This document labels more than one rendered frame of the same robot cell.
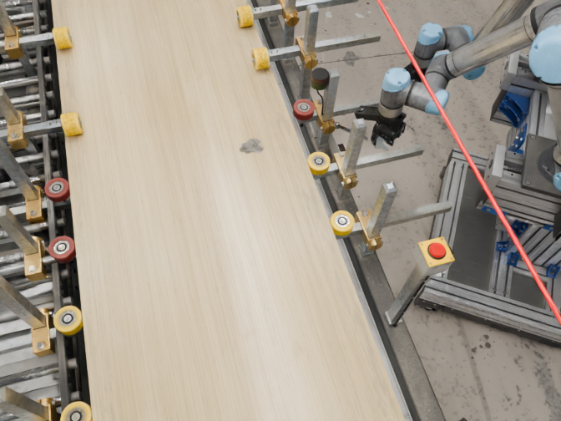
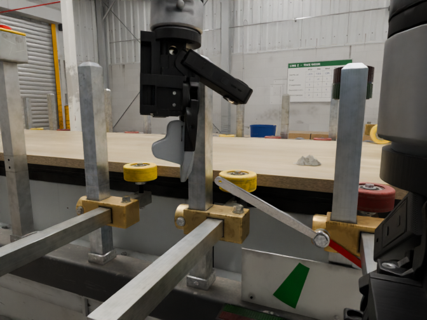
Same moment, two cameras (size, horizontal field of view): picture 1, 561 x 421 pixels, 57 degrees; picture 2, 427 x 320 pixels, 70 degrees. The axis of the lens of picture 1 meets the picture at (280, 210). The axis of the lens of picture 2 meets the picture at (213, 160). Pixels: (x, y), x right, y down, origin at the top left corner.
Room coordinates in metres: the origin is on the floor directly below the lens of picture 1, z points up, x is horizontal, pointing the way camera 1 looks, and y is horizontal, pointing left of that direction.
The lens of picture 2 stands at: (1.47, -0.64, 1.04)
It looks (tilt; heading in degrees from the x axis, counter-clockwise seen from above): 10 degrees down; 131
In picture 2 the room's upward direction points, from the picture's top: straight up
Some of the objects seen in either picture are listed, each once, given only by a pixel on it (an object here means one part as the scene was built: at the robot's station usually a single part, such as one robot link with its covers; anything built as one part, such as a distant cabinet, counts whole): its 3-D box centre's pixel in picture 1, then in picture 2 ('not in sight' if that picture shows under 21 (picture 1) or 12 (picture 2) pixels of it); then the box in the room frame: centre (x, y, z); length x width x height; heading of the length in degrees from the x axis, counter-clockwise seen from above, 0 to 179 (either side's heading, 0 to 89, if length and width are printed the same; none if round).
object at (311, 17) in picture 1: (307, 58); not in sight; (1.55, -0.07, 0.94); 0.03 x 0.03 x 0.48; 19
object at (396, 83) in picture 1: (396, 88); not in sight; (1.12, -0.32, 1.25); 0.09 x 0.08 x 0.11; 67
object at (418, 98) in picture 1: (429, 94); not in sight; (1.09, -0.42, 1.25); 0.11 x 0.11 x 0.08; 67
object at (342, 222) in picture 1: (340, 228); (140, 185); (0.84, -0.21, 0.85); 0.08 x 0.08 x 0.11
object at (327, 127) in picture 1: (323, 117); (357, 234); (1.33, -0.14, 0.85); 0.13 x 0.06 x 0.05; 19
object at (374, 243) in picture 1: (368, 230); (107, 209); (0.86, -0.31, 0.82); 0.13 x 0.06 x 0.05; 19
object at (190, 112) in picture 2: not in sight; (188, 120); (1.15, -0.33, 1.03); 0.05 x 0.02 x 0.09; 144
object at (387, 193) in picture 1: (375, 225); (97, 176); (0.84, -0.31, 0.90); 0.03 x 0.03 x 0.48; 19
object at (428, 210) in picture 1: (392, 220); (79, 227); (0.91, -0.39, 0.82); 0.43 x 0.03 x 0.04; 109
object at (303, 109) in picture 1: (302, 116); (366, 215); (1.32, -0.07, 0.85); 0.08 x 0.08 x 0.11
